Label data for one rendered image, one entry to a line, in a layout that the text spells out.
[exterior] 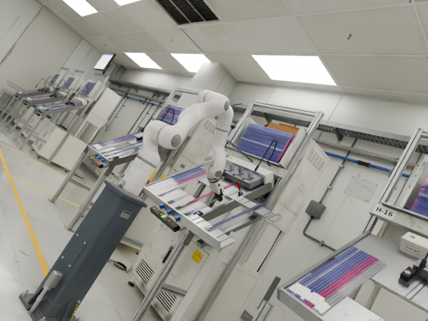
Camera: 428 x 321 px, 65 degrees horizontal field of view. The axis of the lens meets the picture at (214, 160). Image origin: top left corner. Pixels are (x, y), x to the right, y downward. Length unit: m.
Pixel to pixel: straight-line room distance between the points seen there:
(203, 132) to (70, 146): 3.42
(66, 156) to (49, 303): 4.96
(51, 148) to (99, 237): 4.91
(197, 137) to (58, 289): 2.37
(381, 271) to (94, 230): 1.39
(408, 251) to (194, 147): 2.46
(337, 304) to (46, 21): 9.97
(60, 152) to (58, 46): 4.62
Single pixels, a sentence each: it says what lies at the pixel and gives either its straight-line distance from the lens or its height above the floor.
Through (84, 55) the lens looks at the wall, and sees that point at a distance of 10.81.
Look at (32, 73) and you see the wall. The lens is 10.54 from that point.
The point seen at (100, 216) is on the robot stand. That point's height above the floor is 0.54.
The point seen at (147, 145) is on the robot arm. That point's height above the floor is 0.97.
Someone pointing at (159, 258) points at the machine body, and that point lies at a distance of 2.71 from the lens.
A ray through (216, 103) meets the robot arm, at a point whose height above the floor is 1.37.
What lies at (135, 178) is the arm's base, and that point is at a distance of 1.78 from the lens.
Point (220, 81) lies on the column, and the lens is 5.96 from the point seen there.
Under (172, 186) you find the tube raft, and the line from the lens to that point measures 2.60.
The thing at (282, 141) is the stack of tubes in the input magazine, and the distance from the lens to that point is 2.61.
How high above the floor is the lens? 0.87
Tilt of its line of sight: 7 degrees up
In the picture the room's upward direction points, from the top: 32 degrees clockwise
